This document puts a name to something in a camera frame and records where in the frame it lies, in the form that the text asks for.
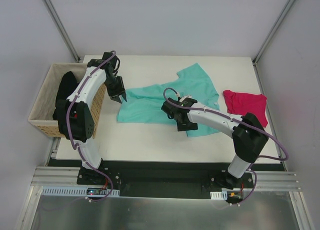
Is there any teal t shirt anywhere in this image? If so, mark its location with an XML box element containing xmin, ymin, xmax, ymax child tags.
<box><xmin>116</xmin><ymin>63</ymin><xmax>220</xmax><ymax>125</ymax></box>

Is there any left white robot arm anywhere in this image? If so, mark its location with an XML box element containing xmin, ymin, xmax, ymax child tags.
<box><xmin>55</xmin><ymin>50</ymin><xmax>127</xmax><ymax>185</ymax></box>

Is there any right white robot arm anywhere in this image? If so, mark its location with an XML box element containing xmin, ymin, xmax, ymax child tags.
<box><xmin>161</xmin><ymin>97</ymin><xmax>269</xmax><ymax>190</ymax></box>

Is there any black t shirt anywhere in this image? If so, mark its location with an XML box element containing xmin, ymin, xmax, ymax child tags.
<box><xmin>55</xmin><ymin>71</ymin><xmax>78</xmax><ymax>107</ymax></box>

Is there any folded pink t shirt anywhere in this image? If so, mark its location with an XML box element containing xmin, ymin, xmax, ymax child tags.
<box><xmin>223</xmin><ymin>90</ymin><xmax>268</xmax><ymax>128</ymax></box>

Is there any wicker laundry basket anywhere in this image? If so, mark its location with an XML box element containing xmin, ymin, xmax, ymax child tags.
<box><xmin>28</xmin><ymin>63</ymin><xmax>106</xmax><ymax>138</ymax></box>

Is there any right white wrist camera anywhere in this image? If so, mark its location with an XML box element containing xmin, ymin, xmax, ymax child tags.
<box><xmin>178</xmin><ymin>95</ymin><xmax>192</xmax><ymax>102</ymax></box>

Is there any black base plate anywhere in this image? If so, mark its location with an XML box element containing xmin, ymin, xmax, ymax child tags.
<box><xmin>76</xmin><ymin>161</ymin><xmax>254</xmax><ymax>199</ymax></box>

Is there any right slotted cable duct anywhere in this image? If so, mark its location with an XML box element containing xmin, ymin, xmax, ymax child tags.
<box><xmin>210</xmin><ymin>191</ymin><xmax>228</xmax><ymax>201</ymax></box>

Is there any slotted cable duct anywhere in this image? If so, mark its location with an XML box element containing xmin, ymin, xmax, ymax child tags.
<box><xmin>42</xmin><ymin>187</ymin><xmax>120</xmax><ymax>198</ymax></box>
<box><xmin>210</xmin><ymin>191</ymin><xmax>228</xmax><ymax>201</ymax></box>

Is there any aluminium rail frame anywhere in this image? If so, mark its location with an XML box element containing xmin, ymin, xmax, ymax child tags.
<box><xmin>31</xmin><ymin>137</ymin><xmax>301</xmax><ymax>191</ymax></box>

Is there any left slotted cable duct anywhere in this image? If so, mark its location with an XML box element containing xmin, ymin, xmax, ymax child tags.
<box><xmin>42</xmin><ymin>187</ymin><xmax>120</xmax><ymax>198</ymax></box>

